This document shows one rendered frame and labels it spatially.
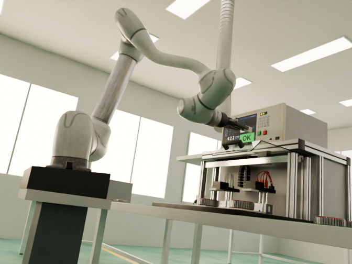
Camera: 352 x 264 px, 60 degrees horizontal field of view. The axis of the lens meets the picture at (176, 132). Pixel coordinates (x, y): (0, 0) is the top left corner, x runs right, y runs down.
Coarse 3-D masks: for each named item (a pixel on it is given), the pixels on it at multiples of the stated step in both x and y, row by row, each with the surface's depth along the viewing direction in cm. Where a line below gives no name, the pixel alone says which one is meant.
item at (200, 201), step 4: (200, 200) 158; (204, 200) 156; (208, 200) 156; (212, 200) 156; (216, 200) 158; (200, 204) 158; (204, 204) 156; (208, 204) 156; (212, 204) 156; (216, 204) 157
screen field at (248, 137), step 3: (240, 135) 172; (243, 135) 170; (246, 135) 168; (249, 135) 166; (252, 135) 164; (240, 138) 171; (243, 138) 169; (246, 138) 167; (249, 138) 165; (252, 138) 164; (243, 141) 169; (246, 141) 167; (249, 141) 165
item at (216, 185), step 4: (216, 184) 166; (220, 184) 163; (224, 184) 165; (228, 184) 167; (212, 188) 164; (216, 188) 162; (220, 188) 163; (224, 188) 164; (228, 188) 166; (232, 188) 167; (228, 192) 170; (232, 192) 168; (236, 192) 172; (228, 196) 169; (232, 196) 168; (228, 200) 169
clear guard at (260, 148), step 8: (248, 144) 131; (256, 144) 127; (264, 144) 132; (272, 144) 132; (216, 152) 143; (224, 152) 137; (232, 152) 132; (248, 152) 152; (256, 152) 150; (264, 152) 148; (272, 152) 146; (280, 152) 144
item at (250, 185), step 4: (248, 184) 147; (252, 184) 145; (256, 184) 144; (260, 184) 146; (244, 188) 149; (248, 188) 146; (252, 188) 144; (256, 188) 143; (260, 188) 145; (264, 188) 146; (268, 188) 149; (260, 192) 152; (264, 192) 150; (268, 192) 149; (272, 192) 149; (260, 196) 152; (260, 200) 151
